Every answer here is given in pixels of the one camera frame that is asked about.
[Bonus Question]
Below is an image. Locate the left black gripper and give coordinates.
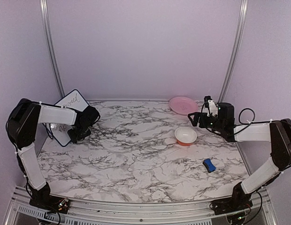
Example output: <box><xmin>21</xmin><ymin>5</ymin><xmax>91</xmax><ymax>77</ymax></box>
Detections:
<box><xmin>68</xmin><ymin>123</ymin><xmax>91</xmax><ymax>143</ymax></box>

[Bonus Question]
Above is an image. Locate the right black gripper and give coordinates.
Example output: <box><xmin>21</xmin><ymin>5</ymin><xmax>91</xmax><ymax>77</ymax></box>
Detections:
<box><xmin>187</xmin><ymin>112</ymin><xmax>224</xmax><ymax>133</ymax></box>

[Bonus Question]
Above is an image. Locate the small blue-framed whiteboard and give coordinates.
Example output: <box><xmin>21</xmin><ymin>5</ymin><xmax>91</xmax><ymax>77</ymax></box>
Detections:
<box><xmin>43</xmin><ymin>89</ymin><xmax>94</xmax><ymax>148</ymax></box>

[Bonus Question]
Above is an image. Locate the blue whiteboard eraser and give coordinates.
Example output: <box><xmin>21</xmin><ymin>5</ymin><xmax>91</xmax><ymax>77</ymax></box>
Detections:
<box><xmin>203</xmin><ymin>158</ymin><xmax>216</xmax><ymax>173</ymax></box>

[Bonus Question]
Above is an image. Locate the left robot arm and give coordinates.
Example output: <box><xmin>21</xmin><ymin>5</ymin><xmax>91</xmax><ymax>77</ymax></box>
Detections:
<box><xmin>6</xmin><ymin>98</ymin><xmax>100</xmax><ymax>209</ymax></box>

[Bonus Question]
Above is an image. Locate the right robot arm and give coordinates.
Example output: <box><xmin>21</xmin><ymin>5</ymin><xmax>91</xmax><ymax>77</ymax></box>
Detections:
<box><xmin>188</xmin><ymin>100</ymin><xmax>291</xmax><ymax>210</ymax></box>

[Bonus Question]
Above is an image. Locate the pink plate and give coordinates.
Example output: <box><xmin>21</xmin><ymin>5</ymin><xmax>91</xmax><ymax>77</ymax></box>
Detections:
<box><xmin>169</xmin><ymin>97</ymin><xmax>199</xmax><ymax>115</ymax></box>

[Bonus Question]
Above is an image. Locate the orange and white bowl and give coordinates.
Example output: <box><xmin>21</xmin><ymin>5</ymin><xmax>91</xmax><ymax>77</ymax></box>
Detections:
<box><xmin>175</xmin><ymin>127</ymin><xmax>198</xmax><ymax>146</ymax></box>

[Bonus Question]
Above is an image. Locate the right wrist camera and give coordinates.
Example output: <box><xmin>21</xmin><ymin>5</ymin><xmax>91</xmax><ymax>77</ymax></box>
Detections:
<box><xmin>204</xmin><ymin>96</ymin><xmax>219</xmax><ymax>117</ymax></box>

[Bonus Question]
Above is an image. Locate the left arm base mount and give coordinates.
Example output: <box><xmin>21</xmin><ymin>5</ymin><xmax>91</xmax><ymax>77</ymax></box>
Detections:
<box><xmin>29</xmin><ymin>196</ymin><xmax>70</xmax><ymax>214</ymax></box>

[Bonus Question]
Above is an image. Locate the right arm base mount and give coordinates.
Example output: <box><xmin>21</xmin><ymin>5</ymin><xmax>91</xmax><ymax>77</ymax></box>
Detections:
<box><xmin>209</xmin><ymin>197</ymin><xmax>253</xmax><ymax>215</ymax></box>

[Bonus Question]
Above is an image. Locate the front aluminium rail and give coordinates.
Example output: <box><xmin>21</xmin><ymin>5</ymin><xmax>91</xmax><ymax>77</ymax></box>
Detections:
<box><xmin>3</xmin><ymin>186</ymin><xmax>278</xmax><ymax>225</ymax></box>

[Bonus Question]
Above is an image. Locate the right aluminium frame post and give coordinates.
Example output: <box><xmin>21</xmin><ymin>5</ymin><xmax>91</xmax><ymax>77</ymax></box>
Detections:
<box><xmin>218</xmin><ymin>0</ymin><xmax>248</xmax><ymax>102</ymax></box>

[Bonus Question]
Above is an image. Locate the aluminium frame post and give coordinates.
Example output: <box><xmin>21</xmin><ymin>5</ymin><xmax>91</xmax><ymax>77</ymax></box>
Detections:
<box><xmin>218</xmin><ymin>0</ymin><xmax>248</xmax><ymax>102</ymax></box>
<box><xmin>40</xmin><ymin>0</ymin><xmax>65</xmax><ymax>97</ymax></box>

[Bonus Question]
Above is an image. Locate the left aluminium frame post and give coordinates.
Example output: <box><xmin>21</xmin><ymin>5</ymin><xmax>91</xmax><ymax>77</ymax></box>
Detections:
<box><xmin>40</xmin><ymin>0</ymin><xmax>65</xmax><ymax>97</ymax></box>

